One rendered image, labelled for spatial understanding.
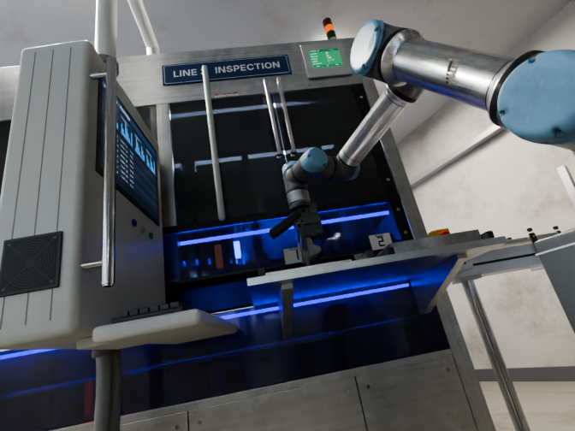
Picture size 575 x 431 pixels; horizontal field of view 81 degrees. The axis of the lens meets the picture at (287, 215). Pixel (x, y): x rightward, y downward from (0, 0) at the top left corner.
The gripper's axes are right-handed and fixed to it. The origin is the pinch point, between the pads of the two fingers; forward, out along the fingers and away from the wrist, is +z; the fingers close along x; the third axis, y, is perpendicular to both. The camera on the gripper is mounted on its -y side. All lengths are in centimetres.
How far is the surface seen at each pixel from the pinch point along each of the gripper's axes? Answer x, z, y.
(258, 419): 19, 42, -21
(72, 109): -35, -39, -53
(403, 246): -17.8, 3.0, 24.5
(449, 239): -17.9, 3.0, 37.9
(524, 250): 30, 3, 100
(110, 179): -35, -19, -44
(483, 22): 105, -210, 217
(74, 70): -34, -51, -53
